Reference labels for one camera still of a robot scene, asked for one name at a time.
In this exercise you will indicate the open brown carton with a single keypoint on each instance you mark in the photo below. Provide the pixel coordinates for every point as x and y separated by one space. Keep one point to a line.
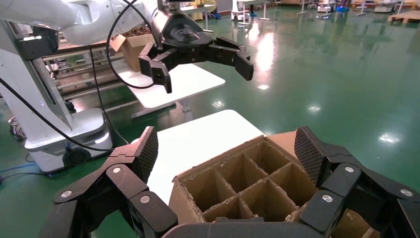
131 52

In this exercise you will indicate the wooden pallet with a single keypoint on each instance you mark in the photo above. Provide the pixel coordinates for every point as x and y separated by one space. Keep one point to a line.
405 16

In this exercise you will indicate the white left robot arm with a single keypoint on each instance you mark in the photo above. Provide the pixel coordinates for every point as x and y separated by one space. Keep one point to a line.
42 13

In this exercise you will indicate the white table with legs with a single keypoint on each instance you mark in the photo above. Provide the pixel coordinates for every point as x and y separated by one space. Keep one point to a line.
249 6
190 82

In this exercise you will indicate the white robot body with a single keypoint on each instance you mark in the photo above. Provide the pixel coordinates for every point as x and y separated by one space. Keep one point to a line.
65 131

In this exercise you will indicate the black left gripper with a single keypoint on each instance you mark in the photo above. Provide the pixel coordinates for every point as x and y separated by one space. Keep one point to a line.
183 36

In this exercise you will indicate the black sensor box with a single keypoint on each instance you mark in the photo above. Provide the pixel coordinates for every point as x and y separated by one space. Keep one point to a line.
36 46

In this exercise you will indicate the person in yellow jacket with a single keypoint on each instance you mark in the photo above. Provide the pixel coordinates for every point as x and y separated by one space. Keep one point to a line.
203 5

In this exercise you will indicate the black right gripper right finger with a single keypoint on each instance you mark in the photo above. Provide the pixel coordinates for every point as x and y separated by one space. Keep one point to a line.
341 177

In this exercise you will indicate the metal roller rack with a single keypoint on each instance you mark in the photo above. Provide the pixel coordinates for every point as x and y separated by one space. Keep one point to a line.
82 78

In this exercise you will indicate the black round caster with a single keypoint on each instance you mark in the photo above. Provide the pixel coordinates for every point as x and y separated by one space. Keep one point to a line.
75 157

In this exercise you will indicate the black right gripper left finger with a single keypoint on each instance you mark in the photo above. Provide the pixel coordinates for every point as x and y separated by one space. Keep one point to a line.
131 170

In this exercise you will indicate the cardboard box with dividers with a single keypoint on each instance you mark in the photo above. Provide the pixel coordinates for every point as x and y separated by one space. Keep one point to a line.
242 170

